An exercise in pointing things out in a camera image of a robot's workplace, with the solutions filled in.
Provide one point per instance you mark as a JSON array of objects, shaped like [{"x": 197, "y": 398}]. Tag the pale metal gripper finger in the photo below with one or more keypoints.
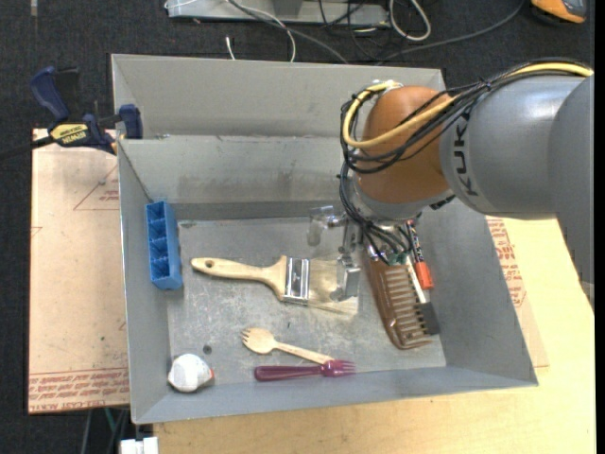
[
  {"x": 319, "y": 220},
  {"x": 350, "y": 279}
]

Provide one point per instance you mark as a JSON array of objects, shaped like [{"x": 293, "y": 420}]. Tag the brown plastic comb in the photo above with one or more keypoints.
[{"x": 397, "y": 310}]

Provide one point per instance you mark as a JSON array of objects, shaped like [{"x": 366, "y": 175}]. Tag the grey metal bin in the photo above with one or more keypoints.
[{"x": 264, "y": 182}]

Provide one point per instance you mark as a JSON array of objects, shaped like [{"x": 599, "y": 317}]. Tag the wooden paintbrush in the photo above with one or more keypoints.
[{"x": 264, "y": 272}]

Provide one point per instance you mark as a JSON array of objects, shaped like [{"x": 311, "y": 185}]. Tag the wooden spork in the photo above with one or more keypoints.
[{"x": 264, "y": 342}]

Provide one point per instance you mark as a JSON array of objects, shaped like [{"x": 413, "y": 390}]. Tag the purple plastic fork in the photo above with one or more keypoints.
[{"x": 288, "y": 372}]

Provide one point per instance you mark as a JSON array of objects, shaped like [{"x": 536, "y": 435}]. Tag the blue ribbed plastic tray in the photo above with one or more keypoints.
[{"x": 163, "y": 246}]

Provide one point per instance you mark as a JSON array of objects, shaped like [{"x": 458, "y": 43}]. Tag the white rounded toy, red spot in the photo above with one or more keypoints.
[{"x": 189, "y": 372}]

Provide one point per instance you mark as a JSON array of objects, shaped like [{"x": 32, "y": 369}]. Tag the brown cardboard board, red print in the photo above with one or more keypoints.
[{"x": 75, "y": 263}]

